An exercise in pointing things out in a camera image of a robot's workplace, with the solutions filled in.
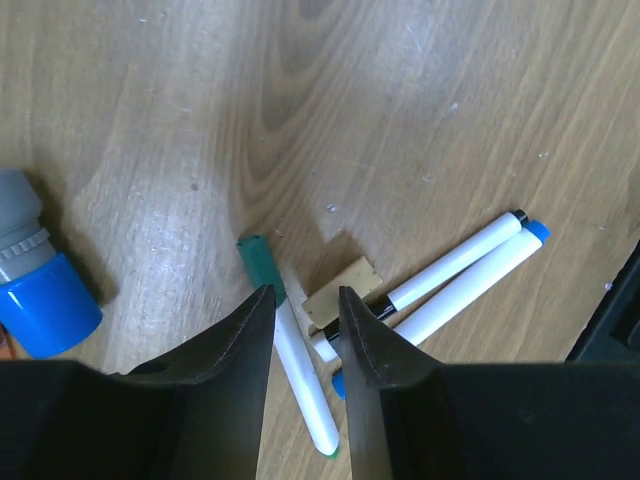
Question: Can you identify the blue capped white marker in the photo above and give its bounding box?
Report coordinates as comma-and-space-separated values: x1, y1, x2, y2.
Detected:
331, 219, 553, 401

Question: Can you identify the black capped white marker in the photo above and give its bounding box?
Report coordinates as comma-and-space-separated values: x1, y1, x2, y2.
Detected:
303, 210, 528, 362

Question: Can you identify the blue grey stamp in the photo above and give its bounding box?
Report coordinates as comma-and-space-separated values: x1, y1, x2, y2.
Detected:
1, 168, 103, 358

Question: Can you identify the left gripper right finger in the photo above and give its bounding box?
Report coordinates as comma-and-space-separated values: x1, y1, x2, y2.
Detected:
339, 287, 639, 479

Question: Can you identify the orange red pen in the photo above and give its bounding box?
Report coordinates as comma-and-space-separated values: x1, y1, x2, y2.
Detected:
0, 326, 15, 361

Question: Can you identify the green capped white marker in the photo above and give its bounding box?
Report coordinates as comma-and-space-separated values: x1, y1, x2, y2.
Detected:
236, 235, 340, 458

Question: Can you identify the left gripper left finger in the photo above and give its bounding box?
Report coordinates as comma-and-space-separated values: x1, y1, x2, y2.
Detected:
1, 286, 276, 479

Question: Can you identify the small tan eraser block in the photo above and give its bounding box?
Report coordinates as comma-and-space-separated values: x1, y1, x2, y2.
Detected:
301, 255, 384, 330

